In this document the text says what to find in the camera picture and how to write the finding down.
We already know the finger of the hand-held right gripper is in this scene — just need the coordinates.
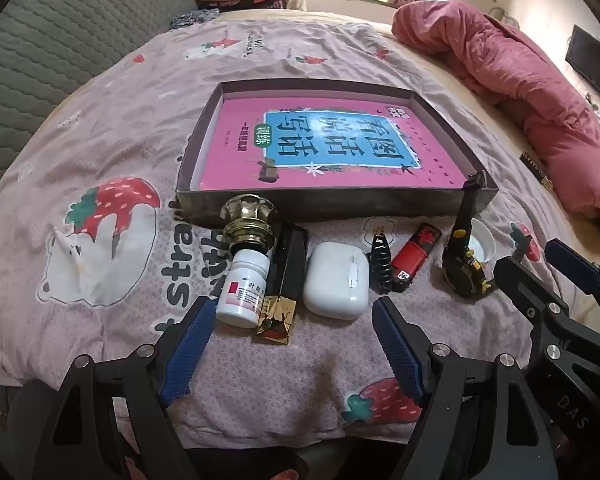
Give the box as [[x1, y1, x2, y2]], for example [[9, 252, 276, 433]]
[[494, 255, 600, 361], [545, 238, 600, 321]]

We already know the black hair clip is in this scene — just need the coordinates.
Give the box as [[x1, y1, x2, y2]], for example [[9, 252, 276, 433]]
[[369, 232, 393, 295]]

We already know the pink and blue book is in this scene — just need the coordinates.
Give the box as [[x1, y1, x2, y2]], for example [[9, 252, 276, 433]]
[[195, 97, 468, 193]]

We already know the dark floral cloth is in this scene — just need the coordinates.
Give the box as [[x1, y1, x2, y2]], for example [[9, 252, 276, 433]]
[[169, 9, 222, 32]]

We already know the white earbuds case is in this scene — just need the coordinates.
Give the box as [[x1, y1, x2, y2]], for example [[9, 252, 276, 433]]
[[302, 241, 371, 320]]

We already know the white pill bottle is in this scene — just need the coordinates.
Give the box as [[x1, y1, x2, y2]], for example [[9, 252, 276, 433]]
[[215, 247, 272, 330]]

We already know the pink quilt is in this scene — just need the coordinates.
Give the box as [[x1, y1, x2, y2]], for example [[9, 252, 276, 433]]
[[391, 0, 600, 253]]

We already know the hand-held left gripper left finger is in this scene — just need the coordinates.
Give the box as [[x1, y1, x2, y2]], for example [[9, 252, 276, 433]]
[[30, 296, 218, 480]]

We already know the white metal frame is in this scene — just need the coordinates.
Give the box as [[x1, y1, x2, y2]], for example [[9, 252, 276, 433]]
[[487, 7, 521, 28]]

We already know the black wall television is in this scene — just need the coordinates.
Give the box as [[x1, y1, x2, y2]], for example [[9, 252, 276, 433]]
[[566, 24, 600, 111]]

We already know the brown cardboard tray box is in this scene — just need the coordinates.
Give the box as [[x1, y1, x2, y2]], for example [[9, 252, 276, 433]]
[[175, 79, 499, 228]]

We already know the black gold lipstick box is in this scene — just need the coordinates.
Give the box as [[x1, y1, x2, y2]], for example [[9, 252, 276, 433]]
[[256, 224, 310, 347]]

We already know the grey quilted headboard cover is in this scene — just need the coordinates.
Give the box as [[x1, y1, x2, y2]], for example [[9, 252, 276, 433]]
[[0, 0, 201, 211]]

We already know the brass door knob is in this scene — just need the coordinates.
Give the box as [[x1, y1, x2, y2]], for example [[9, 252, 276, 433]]
[[220, 194, 286, 261]]

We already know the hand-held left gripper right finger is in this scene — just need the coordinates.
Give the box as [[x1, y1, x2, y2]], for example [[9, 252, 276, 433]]
[[371, 297, 566, 480]]

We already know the black and yellow wristwatch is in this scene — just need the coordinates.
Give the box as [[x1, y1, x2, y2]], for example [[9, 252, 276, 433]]
[[441, 172, 493, 301]]

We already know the white plastic lid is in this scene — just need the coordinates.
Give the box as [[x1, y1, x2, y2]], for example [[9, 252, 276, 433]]
[[467, 220, 497, 263]]

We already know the red lighter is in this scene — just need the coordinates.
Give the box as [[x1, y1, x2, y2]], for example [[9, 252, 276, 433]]
[[390, 222, 442, 291]]

